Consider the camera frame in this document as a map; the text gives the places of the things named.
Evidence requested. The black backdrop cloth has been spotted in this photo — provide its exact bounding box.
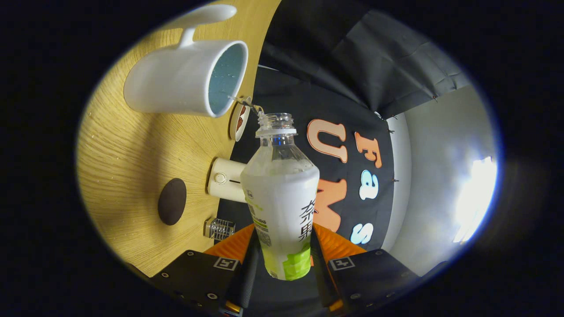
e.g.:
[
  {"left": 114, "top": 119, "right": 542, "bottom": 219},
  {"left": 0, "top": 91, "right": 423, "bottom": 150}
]
[{"left": 216, "top": 0, "right": 472, "bottom": 304}]

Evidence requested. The metal wire utensil holder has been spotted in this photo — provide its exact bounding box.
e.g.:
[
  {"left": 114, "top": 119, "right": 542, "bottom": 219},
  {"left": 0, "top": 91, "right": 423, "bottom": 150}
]
[{"left": 204, "top": 218, "right": 236, "bottom": 240}]

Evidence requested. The large ceiling light panel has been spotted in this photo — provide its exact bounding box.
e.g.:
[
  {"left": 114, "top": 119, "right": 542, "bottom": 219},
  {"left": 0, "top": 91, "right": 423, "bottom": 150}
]
[{"left": 454, "top": 156, "right": 496, "bottom": 244}]

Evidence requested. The white green juice bottle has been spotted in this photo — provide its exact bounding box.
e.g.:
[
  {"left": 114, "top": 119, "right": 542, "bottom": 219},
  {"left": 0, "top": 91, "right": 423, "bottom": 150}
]
[{"left": 240, "top": 113, "right": 320, "bottom": 281}]

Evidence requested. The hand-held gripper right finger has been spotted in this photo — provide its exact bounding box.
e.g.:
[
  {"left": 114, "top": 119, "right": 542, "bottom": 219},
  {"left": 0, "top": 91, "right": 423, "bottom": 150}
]
[{"left": 311, "top": 223, "right": 421, "bottom": 315}]

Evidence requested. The white cup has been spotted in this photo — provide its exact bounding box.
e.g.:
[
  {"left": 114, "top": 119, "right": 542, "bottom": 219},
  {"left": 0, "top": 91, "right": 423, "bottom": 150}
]
[{"left": 123, "top": 4, "right": 249, "bottom": 118}]

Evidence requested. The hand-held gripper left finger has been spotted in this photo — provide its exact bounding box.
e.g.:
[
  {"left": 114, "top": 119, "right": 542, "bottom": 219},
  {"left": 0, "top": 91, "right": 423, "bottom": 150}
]
[{"left": 152, "top": 224, "right": 263, "bottom": 317}]

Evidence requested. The dark brown round coaster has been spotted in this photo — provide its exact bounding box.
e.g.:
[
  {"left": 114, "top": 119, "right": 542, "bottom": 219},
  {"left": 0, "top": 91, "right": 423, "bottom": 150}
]
[{"left": 158, "top": 178, "right": 187, "bottom": 226}]

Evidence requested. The wooden table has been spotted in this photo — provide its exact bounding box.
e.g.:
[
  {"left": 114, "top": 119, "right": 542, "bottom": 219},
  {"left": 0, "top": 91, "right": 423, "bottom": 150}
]
[{"left": 76, "top": 0, "right": 282, "bottom": 278}]

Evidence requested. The small white plate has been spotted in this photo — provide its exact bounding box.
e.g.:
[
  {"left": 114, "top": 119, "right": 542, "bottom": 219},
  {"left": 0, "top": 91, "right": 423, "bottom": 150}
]
[{"left": 228, "top": 97, "right": 252, "bottom": 142}]

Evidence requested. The white toaster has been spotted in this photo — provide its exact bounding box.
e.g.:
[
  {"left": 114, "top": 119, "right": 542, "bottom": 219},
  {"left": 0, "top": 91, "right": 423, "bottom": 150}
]
[{"left": 207, "top": 158, "right": 247, "bottom": 203}]

